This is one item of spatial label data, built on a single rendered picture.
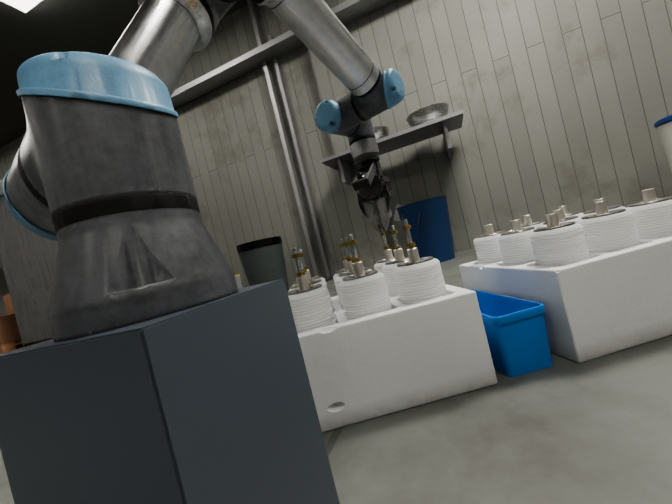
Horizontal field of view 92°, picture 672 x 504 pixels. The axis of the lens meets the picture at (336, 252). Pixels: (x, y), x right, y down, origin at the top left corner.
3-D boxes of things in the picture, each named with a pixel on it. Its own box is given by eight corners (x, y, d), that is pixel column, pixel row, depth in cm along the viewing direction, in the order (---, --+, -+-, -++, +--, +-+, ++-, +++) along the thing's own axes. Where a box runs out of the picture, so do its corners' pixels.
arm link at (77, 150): (67, 192, 22) (18, -2, 22) (32, 234, 31) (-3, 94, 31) (222, 190, 32) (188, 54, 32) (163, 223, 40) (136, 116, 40)
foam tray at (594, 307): (754, 310, 65) (733, 222, 65) (579, 364, 61) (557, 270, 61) (585, 290, 104) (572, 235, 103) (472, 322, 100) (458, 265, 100)
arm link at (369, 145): (370, 135, 87) (343, 146, 91) (374, 152, 87) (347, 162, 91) (379, 140, 94) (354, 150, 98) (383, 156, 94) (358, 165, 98)
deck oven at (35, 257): (195, 308, 426) (159, 166, 424) (110, 337, 319) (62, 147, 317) (116, 325, 477) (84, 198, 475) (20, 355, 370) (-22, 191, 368)
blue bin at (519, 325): (562, 365, 62) (547, 304, 62) (509, 381, 61) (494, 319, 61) (479, 329, 92) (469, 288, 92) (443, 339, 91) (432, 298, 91)
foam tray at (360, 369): (498, 384, 61) (476, 290, 61) (294, 441, 59) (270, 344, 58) (427, 333, 100) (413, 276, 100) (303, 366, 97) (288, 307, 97)
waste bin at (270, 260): (302, 288, 338) (289, 234, 338) (276, 299, 298) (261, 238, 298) (269, 294, 359) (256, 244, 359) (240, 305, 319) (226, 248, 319)
